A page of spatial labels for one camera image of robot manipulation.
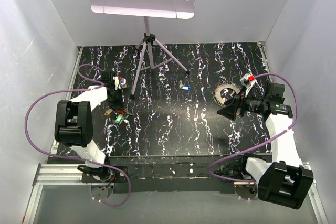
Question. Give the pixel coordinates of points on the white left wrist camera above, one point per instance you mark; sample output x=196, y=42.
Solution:
x=116, y=81

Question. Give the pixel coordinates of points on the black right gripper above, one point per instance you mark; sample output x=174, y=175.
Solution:
x=229, y=112

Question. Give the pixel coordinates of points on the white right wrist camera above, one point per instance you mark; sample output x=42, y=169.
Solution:
x=248, y=80

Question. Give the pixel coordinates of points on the yellow key tag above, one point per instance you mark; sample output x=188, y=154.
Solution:
x=108, y=111

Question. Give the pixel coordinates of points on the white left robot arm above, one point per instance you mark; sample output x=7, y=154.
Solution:
x=74, y=124

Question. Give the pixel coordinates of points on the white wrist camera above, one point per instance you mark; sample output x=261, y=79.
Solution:
x=116, y=81
x=248, y=80

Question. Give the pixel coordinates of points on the green key tag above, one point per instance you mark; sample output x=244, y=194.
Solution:
x=119, y=118

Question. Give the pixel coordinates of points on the blue key tag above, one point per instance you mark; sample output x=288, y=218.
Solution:
x=184, y=87

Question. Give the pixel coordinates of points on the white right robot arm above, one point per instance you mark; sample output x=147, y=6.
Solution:
x=285, y=181

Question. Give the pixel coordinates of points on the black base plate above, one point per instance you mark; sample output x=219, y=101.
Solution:
x=167, y=174

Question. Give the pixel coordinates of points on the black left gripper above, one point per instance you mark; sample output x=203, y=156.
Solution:
x=121, y=100

